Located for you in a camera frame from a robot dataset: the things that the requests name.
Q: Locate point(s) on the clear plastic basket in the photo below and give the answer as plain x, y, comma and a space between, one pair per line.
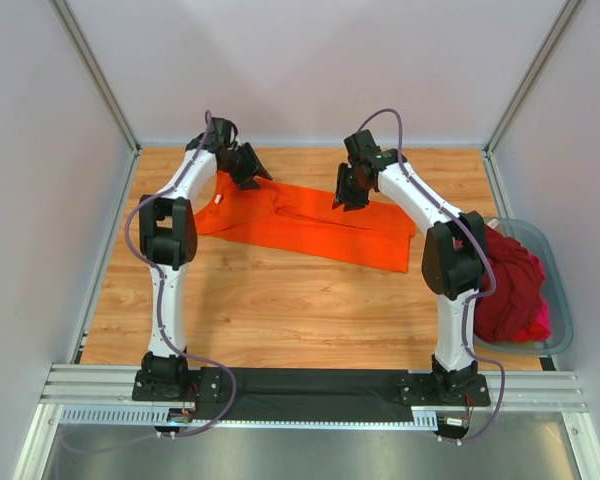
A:
560, 319

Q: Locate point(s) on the right aluminium corner post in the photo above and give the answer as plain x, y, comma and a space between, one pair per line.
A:
540, 60

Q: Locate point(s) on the magenta t shirt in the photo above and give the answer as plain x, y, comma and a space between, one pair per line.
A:
536, 327

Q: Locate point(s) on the aluminium front rail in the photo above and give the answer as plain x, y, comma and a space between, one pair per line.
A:
532, 391

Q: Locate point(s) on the dark red t shirt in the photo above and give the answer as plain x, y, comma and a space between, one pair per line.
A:
498, 317

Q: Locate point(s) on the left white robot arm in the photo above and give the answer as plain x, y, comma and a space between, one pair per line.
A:
168, 238

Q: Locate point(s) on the aluminium corner post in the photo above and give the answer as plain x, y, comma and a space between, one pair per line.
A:
80, 43
540, 60

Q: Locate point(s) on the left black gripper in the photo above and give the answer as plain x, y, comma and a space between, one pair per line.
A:
245, 163

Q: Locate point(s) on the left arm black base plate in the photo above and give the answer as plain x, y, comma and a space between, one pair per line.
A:
206, 384

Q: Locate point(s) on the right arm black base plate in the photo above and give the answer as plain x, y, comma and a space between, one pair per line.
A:
445, 390

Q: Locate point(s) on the slotted grey cable duct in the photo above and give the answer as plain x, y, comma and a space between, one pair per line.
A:
162, 416

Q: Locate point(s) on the orange t shirt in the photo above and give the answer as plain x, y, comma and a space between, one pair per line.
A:
302, 220

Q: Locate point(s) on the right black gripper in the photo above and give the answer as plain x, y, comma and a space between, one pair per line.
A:
351, 183

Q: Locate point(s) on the black cloth strip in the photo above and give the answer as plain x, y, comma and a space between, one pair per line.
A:
317, 393

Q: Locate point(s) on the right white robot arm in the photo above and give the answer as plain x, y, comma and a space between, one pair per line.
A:
454, 257

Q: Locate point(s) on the left aluminium corner post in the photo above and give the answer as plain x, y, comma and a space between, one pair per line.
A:
80, 43

